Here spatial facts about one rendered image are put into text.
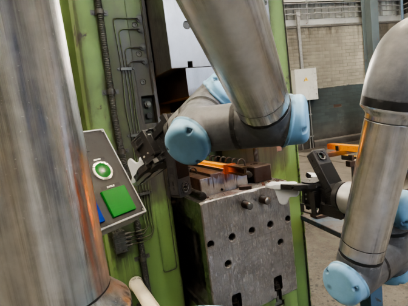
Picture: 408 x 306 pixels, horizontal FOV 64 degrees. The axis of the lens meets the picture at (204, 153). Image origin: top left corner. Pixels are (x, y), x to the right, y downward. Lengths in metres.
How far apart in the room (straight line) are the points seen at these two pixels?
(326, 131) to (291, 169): 7.29
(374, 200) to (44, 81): 0.49
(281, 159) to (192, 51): 0.67
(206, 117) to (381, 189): 0.29
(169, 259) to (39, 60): 1.14
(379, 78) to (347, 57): 8.81
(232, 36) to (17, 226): 0.23
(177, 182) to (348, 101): 8.68
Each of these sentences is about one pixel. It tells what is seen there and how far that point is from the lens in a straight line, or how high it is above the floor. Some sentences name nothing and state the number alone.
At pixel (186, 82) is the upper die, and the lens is 1.13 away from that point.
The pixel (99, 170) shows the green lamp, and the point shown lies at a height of 1.09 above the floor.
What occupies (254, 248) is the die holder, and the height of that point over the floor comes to 0.70.
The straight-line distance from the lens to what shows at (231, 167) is 1.15.
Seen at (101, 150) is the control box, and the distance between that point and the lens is 0.95.
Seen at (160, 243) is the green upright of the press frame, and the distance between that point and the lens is 1.30.
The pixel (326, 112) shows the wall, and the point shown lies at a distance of 8.85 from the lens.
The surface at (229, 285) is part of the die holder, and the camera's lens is 1.25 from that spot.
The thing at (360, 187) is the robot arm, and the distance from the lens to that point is 0.58.
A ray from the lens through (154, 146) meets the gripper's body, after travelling 0.71.
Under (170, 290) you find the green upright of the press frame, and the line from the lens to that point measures 1.38.
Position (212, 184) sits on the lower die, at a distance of 1.17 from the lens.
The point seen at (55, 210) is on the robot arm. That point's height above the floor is 1.15.
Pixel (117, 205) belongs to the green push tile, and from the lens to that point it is 0.88.
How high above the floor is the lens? 1.21
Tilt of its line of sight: 7 degrees down
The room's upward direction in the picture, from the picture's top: 7 degrees counter-clockwise
